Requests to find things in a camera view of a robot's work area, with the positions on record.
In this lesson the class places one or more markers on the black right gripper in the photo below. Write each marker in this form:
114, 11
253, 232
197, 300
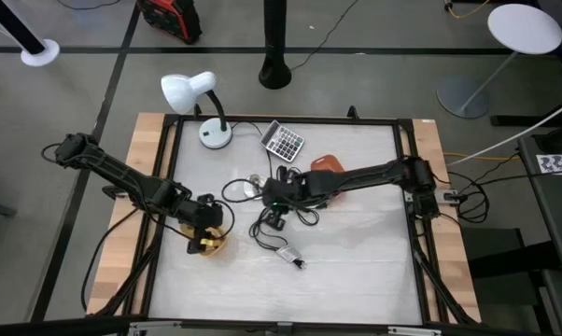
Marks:
285, 193

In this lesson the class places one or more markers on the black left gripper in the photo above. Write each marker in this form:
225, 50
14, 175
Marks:
201, 214

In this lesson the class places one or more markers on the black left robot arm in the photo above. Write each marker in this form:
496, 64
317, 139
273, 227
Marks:
122, 175

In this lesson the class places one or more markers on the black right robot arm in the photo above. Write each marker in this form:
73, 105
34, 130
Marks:
369, 172

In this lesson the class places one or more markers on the yellow plastic bin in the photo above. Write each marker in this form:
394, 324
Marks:
218, 249

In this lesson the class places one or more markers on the printed white instruction tag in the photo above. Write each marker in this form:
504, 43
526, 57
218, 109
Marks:
288, 253

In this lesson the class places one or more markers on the clear glass dish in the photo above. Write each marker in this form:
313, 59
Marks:
253, 183

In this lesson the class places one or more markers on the orange plastic bin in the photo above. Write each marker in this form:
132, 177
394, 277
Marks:
327, 163

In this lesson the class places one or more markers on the grey desk calculator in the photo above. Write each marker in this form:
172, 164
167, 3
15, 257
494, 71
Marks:
282, 141

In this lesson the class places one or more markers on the white desk lamp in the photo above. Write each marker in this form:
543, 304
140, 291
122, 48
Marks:
183, 91

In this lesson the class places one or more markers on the black pole stand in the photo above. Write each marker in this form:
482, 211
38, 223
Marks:
275, 46

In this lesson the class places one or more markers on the silver power box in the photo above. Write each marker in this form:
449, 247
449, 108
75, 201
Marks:
449, 197

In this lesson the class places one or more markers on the red black tool case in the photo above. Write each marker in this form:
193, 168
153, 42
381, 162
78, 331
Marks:
169, 18

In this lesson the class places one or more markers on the black pole with white base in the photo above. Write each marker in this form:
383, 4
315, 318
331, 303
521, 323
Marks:
38, 51

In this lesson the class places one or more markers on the white slanted rod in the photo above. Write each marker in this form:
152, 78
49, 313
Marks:
519, 133

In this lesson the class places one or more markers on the black desk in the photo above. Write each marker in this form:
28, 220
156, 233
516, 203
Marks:
556, 210

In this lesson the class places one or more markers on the white printed paper label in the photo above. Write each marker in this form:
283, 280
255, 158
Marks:
558, 164

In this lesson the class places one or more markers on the white round side table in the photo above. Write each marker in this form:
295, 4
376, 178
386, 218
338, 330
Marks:
524, 28

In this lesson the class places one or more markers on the black table frame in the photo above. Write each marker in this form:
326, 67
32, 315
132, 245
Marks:
309, 120

